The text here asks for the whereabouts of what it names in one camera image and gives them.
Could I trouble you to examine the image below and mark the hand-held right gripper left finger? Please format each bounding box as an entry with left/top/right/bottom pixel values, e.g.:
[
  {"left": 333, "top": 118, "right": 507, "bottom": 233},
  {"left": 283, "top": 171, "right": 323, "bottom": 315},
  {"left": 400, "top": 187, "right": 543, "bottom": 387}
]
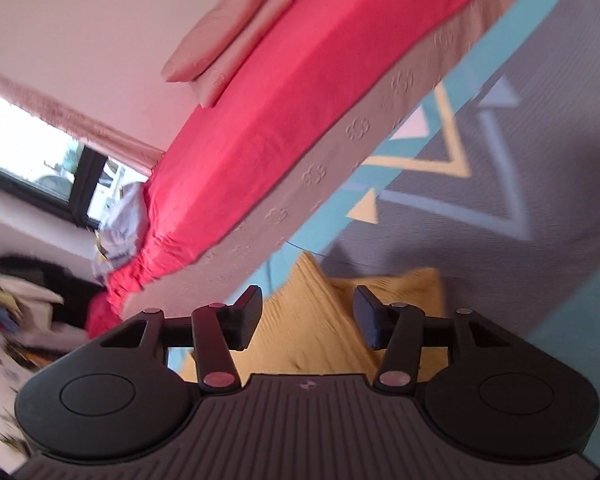
[{"left": 87, "top": 285, "right": 264, "bottom": 393}]

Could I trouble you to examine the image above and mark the light blue crumpled cloth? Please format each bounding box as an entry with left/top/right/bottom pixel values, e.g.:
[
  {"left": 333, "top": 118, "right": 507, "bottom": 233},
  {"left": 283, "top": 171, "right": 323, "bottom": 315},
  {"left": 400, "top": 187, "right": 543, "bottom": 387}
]
[{"left": 91, "top": 180, "right": 153, "bottom": 283}]

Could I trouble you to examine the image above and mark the large pink pillow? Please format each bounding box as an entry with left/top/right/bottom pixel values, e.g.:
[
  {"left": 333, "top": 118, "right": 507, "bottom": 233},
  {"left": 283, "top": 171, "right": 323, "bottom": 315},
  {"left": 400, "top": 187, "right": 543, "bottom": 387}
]
[{"left": 161, "top": 0, "right": 273, "bottom": 83}]

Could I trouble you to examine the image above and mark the geometric printed blanket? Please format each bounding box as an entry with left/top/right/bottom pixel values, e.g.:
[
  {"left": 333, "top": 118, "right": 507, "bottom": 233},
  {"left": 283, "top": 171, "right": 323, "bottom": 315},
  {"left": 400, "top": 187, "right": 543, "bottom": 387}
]
[{"left": 232, "top": 0, "right": 600, "bottom": 378}]

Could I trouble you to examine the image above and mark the small pink pillow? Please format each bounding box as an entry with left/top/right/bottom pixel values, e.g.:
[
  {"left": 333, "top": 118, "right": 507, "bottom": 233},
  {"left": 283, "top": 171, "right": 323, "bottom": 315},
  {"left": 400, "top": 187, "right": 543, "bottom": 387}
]
[{"left": 192, "top": 0, "right": 293, "bottom": 109}]

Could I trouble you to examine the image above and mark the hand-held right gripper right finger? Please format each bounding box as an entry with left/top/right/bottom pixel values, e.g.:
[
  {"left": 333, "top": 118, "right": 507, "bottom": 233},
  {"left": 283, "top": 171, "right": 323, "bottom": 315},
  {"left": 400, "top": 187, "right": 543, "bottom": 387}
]
[{"left": 354, "top": 285, "right": 526, "bottom": 395}]

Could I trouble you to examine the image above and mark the grey embossed mattress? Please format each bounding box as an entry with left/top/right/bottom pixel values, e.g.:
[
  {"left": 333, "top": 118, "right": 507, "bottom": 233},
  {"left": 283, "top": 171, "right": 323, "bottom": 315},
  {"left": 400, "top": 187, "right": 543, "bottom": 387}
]
[{"left": 120, "top": 0, "right": 531, "bottom": 321}]

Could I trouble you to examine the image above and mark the tan cable-knit cardigan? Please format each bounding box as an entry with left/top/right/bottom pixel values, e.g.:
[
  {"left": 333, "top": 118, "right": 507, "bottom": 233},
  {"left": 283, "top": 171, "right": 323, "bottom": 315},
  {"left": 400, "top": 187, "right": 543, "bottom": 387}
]
[{"left": 180, "top": 252, "right": 451, "bottom": 377}]

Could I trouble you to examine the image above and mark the red bed sheet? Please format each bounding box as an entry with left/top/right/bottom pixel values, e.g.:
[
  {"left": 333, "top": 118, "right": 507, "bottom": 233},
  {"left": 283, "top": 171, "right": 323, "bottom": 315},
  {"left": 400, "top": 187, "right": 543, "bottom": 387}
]
[{"left": 87, "top": 0, "right": 523, "bottom": 333}]

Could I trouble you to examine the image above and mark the pink curtain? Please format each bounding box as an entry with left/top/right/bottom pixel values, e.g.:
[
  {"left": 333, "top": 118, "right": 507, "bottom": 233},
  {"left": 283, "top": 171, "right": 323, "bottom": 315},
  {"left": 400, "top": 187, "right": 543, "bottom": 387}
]
[{"left": 0, "top": 64, "right": 167, "bottom": 173}]

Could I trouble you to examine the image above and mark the pile of dark clothes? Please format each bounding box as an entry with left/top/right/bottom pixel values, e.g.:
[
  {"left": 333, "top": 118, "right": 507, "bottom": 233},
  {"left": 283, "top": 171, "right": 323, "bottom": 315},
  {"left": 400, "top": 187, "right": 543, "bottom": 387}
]
[{"left": 0, "top": 254, "right": 108, "bottom": 376}]

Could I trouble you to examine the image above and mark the dark framed window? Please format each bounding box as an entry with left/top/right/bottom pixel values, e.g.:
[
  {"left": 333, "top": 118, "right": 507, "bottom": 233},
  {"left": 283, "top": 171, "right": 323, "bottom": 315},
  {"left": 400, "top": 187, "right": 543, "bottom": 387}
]
[{"left": 0, "top": 86, "right": 153, "bottom": 228}]

